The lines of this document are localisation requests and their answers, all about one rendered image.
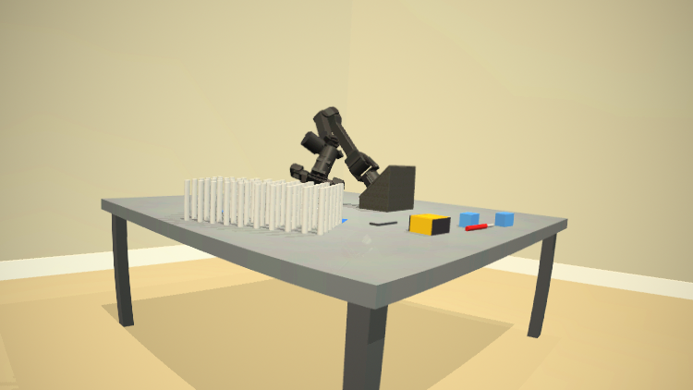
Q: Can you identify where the red cylinder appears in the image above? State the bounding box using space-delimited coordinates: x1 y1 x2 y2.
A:
466 224 494 231

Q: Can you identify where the blue block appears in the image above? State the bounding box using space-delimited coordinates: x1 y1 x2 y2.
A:
494 212 514 227
459 212 479 227

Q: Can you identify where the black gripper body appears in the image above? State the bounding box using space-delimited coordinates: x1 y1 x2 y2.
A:
290 156 345 189

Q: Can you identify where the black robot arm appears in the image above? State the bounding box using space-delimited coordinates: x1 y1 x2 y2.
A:
300 107 380 187

